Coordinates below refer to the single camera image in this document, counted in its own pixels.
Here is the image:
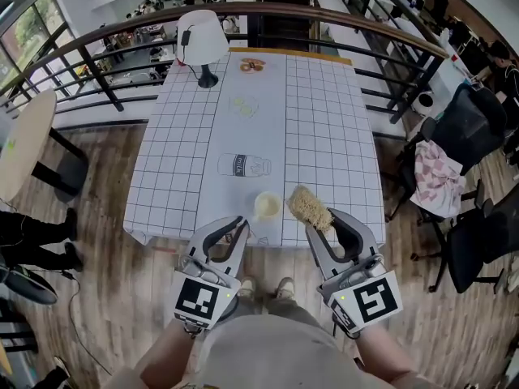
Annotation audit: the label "person's right shoe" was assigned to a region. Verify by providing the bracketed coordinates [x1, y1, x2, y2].
[275, 276, 295, 300]

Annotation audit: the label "large glass window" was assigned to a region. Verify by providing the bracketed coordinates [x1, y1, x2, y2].
[0, 0, 68, 87]

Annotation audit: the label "person's grey trousers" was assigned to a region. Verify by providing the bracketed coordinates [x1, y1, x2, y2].
[233, 293, 324, 328]

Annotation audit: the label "person's right forearm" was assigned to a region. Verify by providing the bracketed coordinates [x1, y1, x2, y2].
[356, 322, 421, 389]

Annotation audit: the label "white table lamp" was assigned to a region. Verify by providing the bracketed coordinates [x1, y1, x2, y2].
[176, 9, 230, 89]

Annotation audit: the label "person's left shoe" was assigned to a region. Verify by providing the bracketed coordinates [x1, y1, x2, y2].
[238, 276, 257, 299]

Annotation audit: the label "person's left forearm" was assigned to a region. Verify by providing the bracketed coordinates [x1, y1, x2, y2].
[109, 320, 204, 389]

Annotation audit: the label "dark curved metal railing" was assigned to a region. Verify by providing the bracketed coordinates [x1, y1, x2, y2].
[0, 1, 449, 126]

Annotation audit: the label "white checked tablecloth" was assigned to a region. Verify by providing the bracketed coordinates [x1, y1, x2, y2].
[122, 49, 386, 247]

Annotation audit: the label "person's beige shirt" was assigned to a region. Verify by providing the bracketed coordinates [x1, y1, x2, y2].
[198, 314, 366, 389]

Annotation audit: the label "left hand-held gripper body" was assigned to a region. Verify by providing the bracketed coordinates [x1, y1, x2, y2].
[174, 255, 242, 334]

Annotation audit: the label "black office chair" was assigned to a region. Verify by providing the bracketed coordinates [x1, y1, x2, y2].
[388, 83, 508, 222]
[427, 184, 519, 295]

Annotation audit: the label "round wooden side table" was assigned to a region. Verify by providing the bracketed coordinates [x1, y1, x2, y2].
[0, 88, 89, 204]

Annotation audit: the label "white round bin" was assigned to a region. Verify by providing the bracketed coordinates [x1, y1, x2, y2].
[411, 91, 435, 117]

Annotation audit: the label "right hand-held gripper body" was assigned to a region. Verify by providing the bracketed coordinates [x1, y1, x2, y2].
[315, 253, 405, 336]

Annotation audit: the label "cream cup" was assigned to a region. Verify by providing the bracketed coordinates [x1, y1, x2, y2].
[254, 190, 282, 221]

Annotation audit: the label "black chair base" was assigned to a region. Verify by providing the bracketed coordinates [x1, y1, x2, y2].
[0, 268, 58, 306]

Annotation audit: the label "person's shoe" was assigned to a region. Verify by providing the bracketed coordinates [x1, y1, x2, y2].
[275, 276, 295, 300]
[238, 276, 257, 299]

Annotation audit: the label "pink checked cloth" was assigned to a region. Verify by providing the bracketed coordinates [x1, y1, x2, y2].
[409, 139, 467, 218]

